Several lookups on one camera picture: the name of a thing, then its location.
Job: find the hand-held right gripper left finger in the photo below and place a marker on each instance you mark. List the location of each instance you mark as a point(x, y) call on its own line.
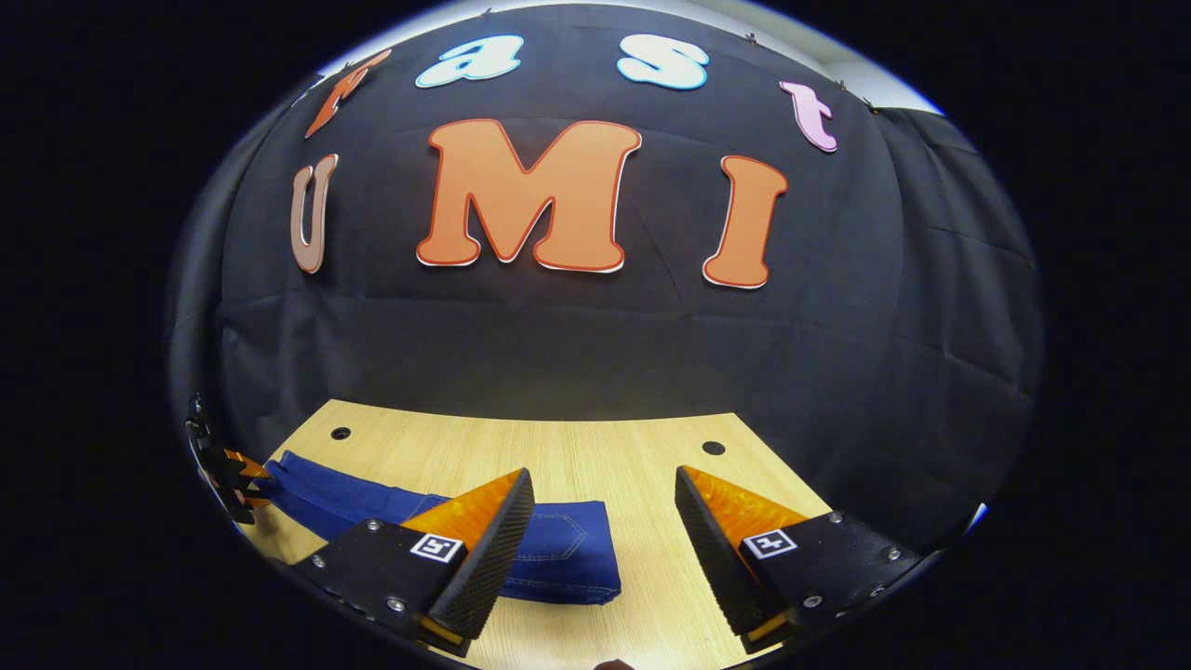
point(493, 558)

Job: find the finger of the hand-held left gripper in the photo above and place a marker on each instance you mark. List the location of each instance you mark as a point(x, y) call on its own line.
point(240, 502)
point(237, 463)

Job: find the black backdrop cloth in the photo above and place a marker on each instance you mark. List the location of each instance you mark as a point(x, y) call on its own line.
point(605, 344)

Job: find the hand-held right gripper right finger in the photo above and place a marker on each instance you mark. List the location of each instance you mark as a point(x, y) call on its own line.
point(716, 558)

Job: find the blue jeans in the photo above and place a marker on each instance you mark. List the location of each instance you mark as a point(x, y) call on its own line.
point(568, 549)

